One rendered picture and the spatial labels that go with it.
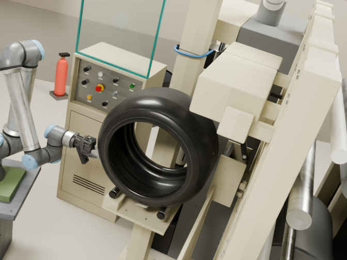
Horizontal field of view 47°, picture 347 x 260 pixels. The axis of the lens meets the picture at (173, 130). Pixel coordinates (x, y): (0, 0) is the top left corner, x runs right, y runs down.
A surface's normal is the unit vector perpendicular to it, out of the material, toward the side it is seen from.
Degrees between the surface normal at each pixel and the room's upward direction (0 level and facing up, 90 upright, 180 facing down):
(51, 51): 90
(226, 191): 90
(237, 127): 72
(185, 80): 90
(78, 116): 90
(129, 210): 0
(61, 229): 0
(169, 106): 17
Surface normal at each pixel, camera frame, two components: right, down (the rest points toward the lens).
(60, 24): 0.00, 0.49
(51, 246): 0.23, -0.85
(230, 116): -0.25, 0.11
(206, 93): -0.33, 0.39
